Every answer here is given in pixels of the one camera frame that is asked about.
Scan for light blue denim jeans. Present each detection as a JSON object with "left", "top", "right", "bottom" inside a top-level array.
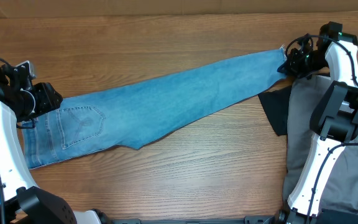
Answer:
[{"left": 22, "top": 48, "right": 286, "bottom": 169}]

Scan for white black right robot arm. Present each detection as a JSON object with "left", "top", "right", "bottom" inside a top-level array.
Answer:
[{"left": 272, "top": 22, "right": 358, "bottom": 223}]

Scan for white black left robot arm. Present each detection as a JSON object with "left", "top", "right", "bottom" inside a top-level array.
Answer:
[{"left": 0, "top": 58, "right": 111, "bottom": 224}]

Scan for black garment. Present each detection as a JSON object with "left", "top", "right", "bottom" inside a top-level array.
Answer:
[{"left": 257, "top": 72, "right": 358, "bottom": 137}]

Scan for grey garment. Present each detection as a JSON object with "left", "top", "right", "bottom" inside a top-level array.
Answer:
[{"left": 282, "top": 75, "right": 358, "bottom": 215}]

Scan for black table edge rail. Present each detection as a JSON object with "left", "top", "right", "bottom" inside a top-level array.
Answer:
[{"left": 111, "top": 215, "right": 275, "bottom": 224}]

